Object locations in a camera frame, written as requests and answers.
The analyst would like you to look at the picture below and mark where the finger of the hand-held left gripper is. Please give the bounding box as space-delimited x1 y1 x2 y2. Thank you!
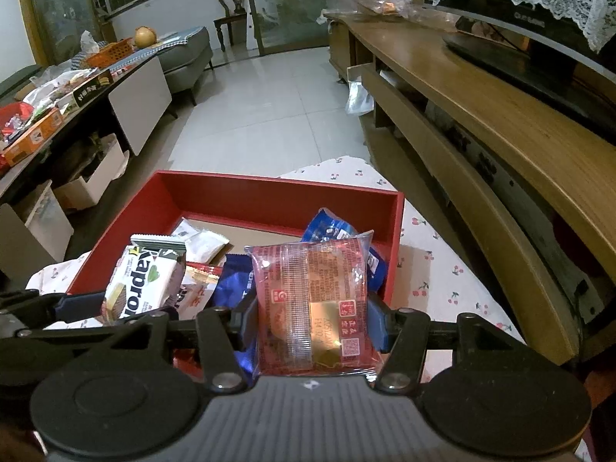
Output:
10 290 107 330

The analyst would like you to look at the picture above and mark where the red white snack packet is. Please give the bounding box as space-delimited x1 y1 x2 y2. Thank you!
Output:
174 262 224 321

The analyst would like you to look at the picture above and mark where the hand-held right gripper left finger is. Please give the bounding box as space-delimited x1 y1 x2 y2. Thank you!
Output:
96 296 261 392

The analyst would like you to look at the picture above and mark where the wooden television cabinet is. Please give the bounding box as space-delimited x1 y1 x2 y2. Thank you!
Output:
322 7 616 367

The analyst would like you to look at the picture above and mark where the orange snack box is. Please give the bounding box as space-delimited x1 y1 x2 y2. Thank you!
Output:
0 107 64 167

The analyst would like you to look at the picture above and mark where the long black snack box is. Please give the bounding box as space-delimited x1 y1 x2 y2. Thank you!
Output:
71 68 115 107

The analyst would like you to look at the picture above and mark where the blue white snack packet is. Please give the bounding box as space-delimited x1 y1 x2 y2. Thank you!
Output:
302 208 388 293

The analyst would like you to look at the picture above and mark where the black white coffee table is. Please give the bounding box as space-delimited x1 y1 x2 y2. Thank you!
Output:
0 50 174 275

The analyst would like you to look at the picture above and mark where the white lidded storage bin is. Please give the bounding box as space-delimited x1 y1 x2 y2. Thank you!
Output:
24 180 74 261

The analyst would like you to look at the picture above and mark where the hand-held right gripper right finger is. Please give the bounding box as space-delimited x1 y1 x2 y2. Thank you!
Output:
370 296 527 394

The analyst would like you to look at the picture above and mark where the pile of assorted snack packets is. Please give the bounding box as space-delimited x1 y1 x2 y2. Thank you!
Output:
22 67 97 111

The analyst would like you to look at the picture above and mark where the pink transparent pastry packet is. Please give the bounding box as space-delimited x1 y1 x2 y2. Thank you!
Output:
244 230 386 378

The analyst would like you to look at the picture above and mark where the sliding glass door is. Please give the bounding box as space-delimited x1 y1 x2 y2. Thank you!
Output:
243 0 333 56

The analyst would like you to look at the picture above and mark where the grey sofa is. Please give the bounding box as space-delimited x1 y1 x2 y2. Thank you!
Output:
156 26 215 107

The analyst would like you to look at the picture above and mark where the red cardboard box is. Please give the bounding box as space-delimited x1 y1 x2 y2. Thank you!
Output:
66 170 405 313

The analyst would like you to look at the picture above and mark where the red snack bag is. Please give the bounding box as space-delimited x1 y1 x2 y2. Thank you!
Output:
0 103 35 141

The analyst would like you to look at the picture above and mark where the orange plastic basket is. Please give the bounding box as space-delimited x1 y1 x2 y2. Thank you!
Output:
85 37 134 69

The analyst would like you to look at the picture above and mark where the cherry print tablecloth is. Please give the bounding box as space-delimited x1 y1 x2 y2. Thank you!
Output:
26 155 593 462

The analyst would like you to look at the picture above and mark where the yellow pomelo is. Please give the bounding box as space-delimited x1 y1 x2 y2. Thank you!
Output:
133 26 157 50

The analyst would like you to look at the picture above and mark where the clear plastic packaging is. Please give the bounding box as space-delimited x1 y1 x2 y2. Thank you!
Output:
321 0 460 25

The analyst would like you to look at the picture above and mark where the clear plastic bag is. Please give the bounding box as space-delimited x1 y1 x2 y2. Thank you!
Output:
345 79 375 116

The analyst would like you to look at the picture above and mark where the white open storage bin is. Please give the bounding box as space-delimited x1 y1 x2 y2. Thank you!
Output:
52 134 130 211

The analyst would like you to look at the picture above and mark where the black television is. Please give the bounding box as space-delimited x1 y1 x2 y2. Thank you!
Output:
423 0 616 147

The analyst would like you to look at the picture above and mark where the green white wafer packet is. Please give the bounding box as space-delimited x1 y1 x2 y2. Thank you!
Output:
102 234 187 326

